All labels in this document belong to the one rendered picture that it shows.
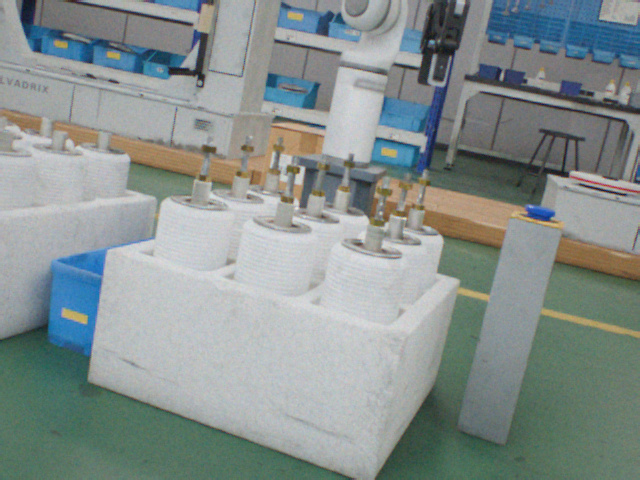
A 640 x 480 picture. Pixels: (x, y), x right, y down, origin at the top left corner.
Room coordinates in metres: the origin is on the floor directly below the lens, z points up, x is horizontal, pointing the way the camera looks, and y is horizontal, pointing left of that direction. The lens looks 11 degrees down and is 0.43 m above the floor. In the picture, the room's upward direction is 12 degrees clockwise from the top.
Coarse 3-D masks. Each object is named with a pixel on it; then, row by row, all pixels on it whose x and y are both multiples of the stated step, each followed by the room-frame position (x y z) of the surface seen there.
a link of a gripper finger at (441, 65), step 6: (444, 42) 0.95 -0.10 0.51; (450, 42) 0.95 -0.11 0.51; (456, 42) 0.95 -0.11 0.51; (444, 48) 0.96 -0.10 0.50; (450, 48) 0.95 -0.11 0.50; (438, 54) 0.97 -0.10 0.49; (444, 54) 0.97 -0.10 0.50; (438, 60) 0.97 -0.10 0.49; (444, 60) 0.97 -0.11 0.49; (438, 66) 0.97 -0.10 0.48; (444, 66) 0.97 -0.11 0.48; (438, 72) 0.97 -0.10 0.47; (444, 72) 0.97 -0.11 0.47; (438, 78) 0.97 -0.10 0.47
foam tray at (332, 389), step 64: (128, 256) 0.91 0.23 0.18; (128, 320) 0.91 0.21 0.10; (192, 320) 0.88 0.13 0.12; (256, 320) 0.86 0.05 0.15; (320, 320) 0.83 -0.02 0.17; (448, 320) 1.15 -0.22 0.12; (128, 384) 0.90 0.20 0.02; (192, 384) 0.88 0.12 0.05; (256, 384) 0.85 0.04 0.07; (320, 384) 0.83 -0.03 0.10; (384, 384) 0.81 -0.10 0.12; (320, 448) 0.82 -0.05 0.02; (384, 448) 0.84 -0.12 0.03
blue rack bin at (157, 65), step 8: (152, 56) 6.06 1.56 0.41; (160, 56) 6.19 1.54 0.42; (168, 56) 6.34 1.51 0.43; (176, 56) 6.38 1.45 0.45; (184, 56) 6.37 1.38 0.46; (144, 64) 5.92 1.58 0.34; (152, 64) 5.90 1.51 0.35; (160, 64) 6.21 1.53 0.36; (168, 64) 6.35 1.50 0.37; (176, 64) 6.37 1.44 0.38; (144, 72) 5.92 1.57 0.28; (152, 72) 5.91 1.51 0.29; (160, 72) 5.89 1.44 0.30; (168, 80) 5.89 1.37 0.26
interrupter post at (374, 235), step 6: (372, 228) 0.89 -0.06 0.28; (378, 228) 0.89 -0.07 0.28; (384, 228) 0.90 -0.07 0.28; (366, 234) 0.90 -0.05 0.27; (372, 234) 0.89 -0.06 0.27; (378, 234) 0.89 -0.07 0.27; (366, 240) 0.89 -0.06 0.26; (372, 240) 0.89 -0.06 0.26; (378, 240) 0.89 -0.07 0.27; (366, 246) 0.89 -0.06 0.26; (372, 246) 0.89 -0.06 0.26; (378, 246) 0.89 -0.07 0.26
